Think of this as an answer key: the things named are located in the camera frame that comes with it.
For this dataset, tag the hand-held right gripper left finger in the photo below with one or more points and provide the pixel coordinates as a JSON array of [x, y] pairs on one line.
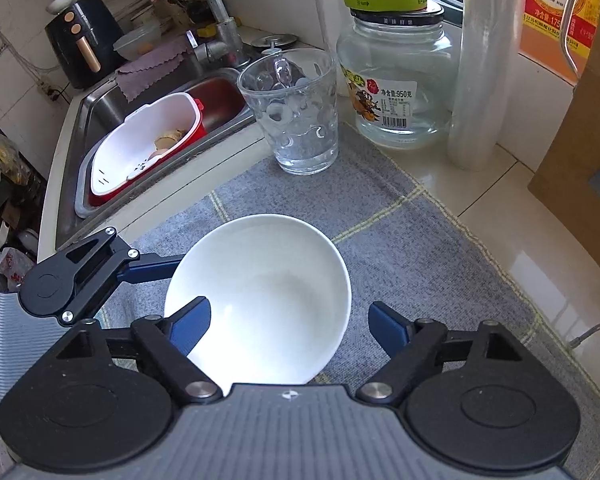
[[192, 322]]

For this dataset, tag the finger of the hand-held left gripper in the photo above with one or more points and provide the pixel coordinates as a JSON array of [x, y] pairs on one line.
[[150, 270]]

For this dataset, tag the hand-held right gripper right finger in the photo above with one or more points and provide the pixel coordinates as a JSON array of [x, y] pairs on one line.
[[385, 325]]

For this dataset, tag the white bowl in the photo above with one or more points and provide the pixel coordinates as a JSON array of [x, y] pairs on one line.
[[270, 300]]

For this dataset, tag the blue grey dish mat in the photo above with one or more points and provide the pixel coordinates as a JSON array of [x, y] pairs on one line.
[[430, 270]]

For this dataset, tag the white red plastic bag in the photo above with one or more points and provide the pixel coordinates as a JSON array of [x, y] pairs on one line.
[[12, 265]]

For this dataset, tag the eggshell scraps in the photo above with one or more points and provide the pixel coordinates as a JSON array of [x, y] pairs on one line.
[[172, 137]]

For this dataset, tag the red and white sink basket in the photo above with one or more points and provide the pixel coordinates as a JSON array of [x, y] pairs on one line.
[[145, 135]]

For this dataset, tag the stainless steel sink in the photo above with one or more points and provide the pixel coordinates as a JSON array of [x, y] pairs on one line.
[[105, 105]]

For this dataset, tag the purple dish cloth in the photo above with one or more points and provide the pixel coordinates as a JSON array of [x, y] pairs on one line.
[[150, 70]]

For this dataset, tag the clear plastic cup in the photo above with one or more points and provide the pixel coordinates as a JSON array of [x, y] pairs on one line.
[[300, 130]]

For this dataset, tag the clear plastic container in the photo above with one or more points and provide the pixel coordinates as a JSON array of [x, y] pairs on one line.
[[135, 42]]

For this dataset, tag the dark blue air fryer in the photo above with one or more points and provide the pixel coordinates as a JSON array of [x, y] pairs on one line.
[[75, 50]]

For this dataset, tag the metal faucet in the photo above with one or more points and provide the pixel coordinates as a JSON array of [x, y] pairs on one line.
[[227, 35]]

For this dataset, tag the bamboo cutting board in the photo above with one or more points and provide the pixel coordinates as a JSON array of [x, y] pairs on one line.
[[575, 150]]

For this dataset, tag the metal pot lid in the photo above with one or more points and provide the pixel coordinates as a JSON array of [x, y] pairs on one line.
[[275, 40]]

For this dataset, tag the large glass jar black lid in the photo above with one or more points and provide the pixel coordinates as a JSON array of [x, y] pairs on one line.
[[420, 60]]

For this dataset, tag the small white dish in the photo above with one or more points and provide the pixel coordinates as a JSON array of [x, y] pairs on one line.
[[60, 4]]

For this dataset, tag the plastic wrap roll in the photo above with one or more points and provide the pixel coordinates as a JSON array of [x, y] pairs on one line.
[[485, 60]]

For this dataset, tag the yellow labelled cooking wine bottle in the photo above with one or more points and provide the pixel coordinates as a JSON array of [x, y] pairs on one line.
[[550, 5]]

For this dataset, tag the wall power outlet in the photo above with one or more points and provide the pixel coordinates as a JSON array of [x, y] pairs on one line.
[[47, 91]]

